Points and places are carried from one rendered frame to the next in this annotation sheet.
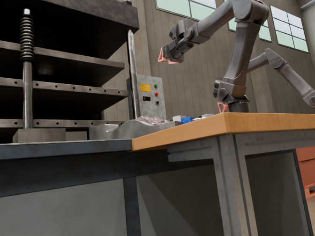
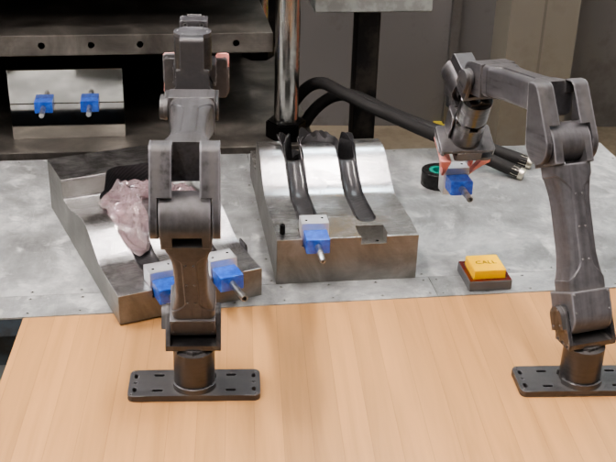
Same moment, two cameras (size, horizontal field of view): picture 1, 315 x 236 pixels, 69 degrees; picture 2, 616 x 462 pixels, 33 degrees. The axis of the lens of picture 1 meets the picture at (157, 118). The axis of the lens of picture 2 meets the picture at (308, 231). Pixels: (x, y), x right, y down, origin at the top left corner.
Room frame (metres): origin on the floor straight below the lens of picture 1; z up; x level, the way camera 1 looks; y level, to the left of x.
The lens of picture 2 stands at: (-0.31, -1.03, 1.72)
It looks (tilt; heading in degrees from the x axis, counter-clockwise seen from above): 26 degrees down; 28
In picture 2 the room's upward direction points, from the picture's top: 2 degrees clockwise
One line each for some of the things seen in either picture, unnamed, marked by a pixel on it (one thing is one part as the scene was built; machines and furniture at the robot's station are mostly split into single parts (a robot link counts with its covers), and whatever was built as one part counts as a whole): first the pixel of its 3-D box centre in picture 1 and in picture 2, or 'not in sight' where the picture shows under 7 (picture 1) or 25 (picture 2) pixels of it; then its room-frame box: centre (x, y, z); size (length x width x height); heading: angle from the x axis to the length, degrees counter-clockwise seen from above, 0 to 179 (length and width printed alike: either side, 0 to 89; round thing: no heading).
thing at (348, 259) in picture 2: not in sight; (325, 192); (1.38, -0.17, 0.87); 0.50 x 0.26 x 0.14; 37
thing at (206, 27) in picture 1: (221, 24); (189, 158); (0.77, -0.27, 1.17); 0.30 x 0.09 x 0.12; 32
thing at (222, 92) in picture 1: (233, 96); (192, 326); (0.76, -0.26, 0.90); 0.09 x 0.06 x 0.06; 122
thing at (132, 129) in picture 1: (145, 131); (148, 222); (1.09, 0.07, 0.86); 0.50 x 0.26 x 0.11; 54
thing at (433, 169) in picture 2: not in sight; (438, 176); (1.68, -0.29, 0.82); 0.08 x 0.08 x 0.04
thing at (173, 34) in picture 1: (176, 40); (194, 49); (0.99, -0.12, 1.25); 0.07 x 0.06 x 0.11; 123
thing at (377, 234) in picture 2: not in sight; (371, 239); (1.22, -0.34, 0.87); 0.05 x 0.05 x 0.04; 37
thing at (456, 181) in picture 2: not in sight; (460, 186); (1.40, -0.44, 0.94); 0.13 x 0.05 x 0.05; 37
